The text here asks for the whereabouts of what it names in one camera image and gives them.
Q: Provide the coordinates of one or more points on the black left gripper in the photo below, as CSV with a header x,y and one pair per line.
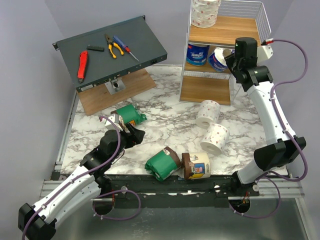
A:
x,y
135,137

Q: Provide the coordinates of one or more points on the white wire wooden shelf rack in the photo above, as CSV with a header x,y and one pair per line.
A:
x,y
236,18

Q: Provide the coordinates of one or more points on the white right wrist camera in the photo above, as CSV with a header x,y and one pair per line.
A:
x,y
265,51

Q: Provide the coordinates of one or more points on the red utility knife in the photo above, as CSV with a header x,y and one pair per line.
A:
x,y
83,60

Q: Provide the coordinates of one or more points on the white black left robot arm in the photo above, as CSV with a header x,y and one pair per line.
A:
x,y
40,220

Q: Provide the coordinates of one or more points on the floral paper roll on shelf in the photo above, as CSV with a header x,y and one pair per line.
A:
x,y
204,13

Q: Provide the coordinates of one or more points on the blue white paper towel roll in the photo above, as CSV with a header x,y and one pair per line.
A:
x,y
217,58

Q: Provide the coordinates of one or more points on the cream cartoon wrapped roll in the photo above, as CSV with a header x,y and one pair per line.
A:
x,y
196,165

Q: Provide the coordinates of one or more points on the aluminium extrusion rail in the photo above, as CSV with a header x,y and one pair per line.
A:
x,y
267,190

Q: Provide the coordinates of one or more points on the wooden board under chassis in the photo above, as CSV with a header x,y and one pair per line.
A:
x,y
99,98

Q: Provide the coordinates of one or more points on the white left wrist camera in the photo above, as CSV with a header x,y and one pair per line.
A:
x,y
113,122

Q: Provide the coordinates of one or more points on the green brown wrapped roll front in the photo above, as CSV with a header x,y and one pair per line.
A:
x,y
163,164

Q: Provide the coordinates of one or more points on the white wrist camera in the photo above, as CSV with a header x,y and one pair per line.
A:
x,y
265,51
113,122

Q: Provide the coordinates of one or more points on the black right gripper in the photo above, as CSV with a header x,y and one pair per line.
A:
x,y
231,63

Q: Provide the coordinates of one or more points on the dark grey rack server chassis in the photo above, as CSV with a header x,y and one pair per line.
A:
x,y
101,67

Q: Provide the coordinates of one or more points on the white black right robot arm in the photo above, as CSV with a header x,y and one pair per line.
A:
x,y
282,143

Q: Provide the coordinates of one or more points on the yellow handled pliers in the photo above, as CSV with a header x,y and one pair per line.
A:
x,y
111,45

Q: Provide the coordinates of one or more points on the black bit holder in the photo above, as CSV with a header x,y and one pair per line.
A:
x,y
95,48

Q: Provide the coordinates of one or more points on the blue red screwdriver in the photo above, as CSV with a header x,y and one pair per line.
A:
x,y
124,46

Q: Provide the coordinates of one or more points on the green wrapped roll near left arm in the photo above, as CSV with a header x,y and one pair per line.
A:
x,y
130,115

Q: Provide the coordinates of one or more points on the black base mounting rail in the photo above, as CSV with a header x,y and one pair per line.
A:
x,y
174,192

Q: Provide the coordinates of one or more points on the floral paper roll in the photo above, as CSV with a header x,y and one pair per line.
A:
x,y
215,139
204,13
208,114

